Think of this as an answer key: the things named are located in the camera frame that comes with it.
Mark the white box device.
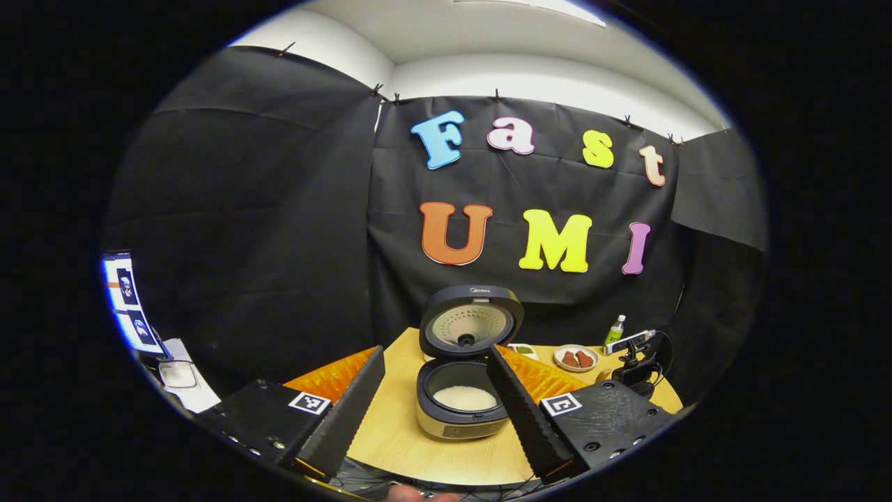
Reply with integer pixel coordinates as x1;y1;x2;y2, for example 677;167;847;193
157;339;221;413

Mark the dark grey rice cooker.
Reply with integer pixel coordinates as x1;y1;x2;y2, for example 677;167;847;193
416;284;525;440

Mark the computer monitor screen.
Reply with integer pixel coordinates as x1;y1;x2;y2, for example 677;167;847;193
102;251;167;355

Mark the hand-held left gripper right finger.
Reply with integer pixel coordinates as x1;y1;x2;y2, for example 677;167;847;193
486;344;678;487

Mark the black backdrop cloth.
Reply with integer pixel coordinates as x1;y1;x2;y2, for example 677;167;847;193
101;45;767;405

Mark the white rice heap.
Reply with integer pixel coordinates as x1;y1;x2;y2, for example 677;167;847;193
433;386;499;412

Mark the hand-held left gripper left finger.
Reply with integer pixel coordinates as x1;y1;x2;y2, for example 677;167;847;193
195;345;386;483

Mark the white round plate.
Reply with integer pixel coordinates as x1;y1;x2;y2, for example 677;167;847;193
553;344;600;372

